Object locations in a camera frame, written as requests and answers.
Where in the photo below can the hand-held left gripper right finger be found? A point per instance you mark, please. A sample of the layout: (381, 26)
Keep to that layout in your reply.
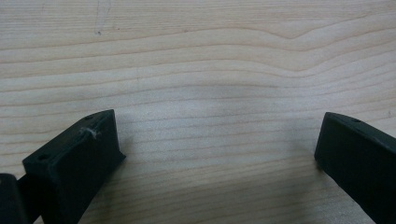
(361, 161)

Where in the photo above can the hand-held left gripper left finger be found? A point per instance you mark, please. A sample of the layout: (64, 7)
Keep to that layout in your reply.
(74, 161)

